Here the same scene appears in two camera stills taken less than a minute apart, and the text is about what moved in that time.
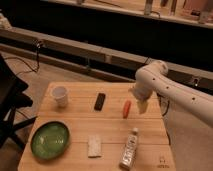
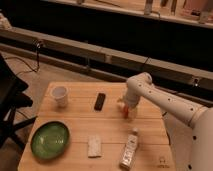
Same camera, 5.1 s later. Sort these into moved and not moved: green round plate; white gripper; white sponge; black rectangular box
Moved: white gripper
Not moved: white sponge; black rectangular box; green round plate
